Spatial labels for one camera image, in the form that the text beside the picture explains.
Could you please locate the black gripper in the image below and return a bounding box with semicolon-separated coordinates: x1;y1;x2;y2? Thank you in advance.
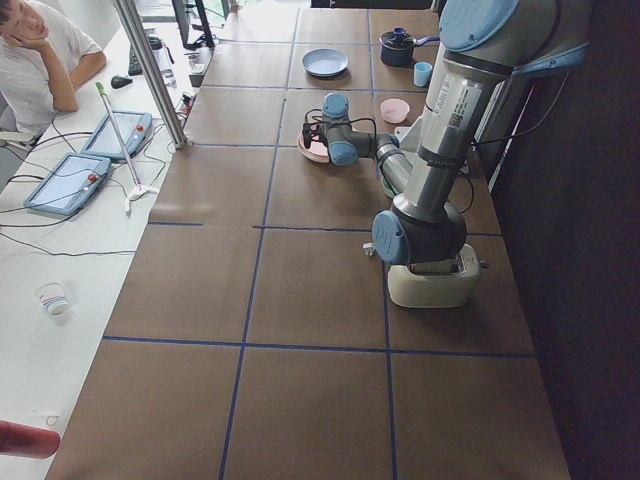
301;122;325;148

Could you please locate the pink plate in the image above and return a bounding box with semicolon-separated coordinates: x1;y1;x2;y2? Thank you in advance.
297;133;330;164

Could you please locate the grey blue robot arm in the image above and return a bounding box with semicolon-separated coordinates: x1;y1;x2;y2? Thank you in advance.
302;1;593;267

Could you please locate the blue plate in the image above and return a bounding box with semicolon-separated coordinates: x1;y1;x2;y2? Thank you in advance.
301;48;349;78

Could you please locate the pink bowl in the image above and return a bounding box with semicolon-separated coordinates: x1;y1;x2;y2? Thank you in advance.
380;98;410;124

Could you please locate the dark blue pot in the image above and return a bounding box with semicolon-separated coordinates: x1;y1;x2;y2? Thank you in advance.
379;27;440;67

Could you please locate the blue cup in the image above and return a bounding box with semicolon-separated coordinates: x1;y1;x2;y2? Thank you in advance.
413;61;433;87

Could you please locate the water bottle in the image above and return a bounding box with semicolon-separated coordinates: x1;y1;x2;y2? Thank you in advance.
148;35;174;83

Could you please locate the blue teach pendant far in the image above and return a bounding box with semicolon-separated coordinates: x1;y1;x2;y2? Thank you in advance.
81;110;152;162

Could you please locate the blue teach pendant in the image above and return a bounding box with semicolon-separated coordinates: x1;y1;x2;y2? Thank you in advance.
23;153;111;216
81;110;152;162

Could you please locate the white stick green tip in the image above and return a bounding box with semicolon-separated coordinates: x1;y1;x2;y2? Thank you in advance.
95;82;160;216

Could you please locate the black keyboard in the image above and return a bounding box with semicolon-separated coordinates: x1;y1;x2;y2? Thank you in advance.
128;47;143;76

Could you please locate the white toaster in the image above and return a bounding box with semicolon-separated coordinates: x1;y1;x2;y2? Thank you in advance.
388;244;482;308

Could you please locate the black computer mouse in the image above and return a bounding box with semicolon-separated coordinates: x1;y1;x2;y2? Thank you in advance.
110;75;133;90

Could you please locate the brown paper table cover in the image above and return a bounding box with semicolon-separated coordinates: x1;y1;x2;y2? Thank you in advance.
48;4;569;479

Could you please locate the blue teach pendant near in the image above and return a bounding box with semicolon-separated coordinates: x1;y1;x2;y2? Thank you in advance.
23;153;111;216

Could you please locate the seated person white shirt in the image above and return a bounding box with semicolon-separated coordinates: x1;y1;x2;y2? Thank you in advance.
1;1;106;135

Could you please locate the paper cup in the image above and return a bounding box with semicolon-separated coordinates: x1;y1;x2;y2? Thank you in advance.
36;282;70;317

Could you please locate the red object at corner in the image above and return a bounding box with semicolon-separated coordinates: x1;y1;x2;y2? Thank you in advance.
1;420;61;459

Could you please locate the aluminium frame post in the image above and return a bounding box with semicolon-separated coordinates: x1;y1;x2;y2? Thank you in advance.
113;0;187;150

